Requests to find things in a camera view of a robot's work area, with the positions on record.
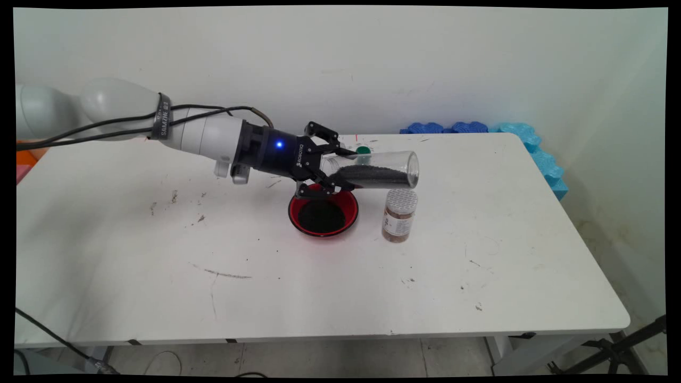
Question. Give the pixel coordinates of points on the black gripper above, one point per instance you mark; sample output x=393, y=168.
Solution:
x=276, y=151

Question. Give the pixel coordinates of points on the clear jar with black seeds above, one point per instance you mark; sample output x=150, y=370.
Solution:
x=378, y=175

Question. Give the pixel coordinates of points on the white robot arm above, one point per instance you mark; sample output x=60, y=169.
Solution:
x=117, y=106

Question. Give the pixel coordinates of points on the small green-lid spice bottle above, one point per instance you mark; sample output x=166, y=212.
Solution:
x=363, y=150

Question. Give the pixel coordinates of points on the black seed pile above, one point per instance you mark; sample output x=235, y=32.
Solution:
x=321, y=217

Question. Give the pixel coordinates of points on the red bowl with black rim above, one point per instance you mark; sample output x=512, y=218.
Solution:
x=348, y=213

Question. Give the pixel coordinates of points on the white-lid jar of nuts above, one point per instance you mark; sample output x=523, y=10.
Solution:
x=399, y=218

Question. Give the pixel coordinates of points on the light blue foam mat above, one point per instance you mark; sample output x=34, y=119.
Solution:
x=545, y=162

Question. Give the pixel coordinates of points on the orange foam block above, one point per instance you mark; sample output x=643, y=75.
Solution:
x=24, y=155

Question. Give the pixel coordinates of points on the pink foam block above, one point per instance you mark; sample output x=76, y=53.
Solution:
x=22, y=173

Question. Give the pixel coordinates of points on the black tripod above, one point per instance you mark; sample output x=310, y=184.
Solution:
x=617, y=351

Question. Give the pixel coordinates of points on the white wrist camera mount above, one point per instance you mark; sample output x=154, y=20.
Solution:
x=234, y=173

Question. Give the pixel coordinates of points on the white table leg frame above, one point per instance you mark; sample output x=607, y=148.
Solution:
x=524, y=356

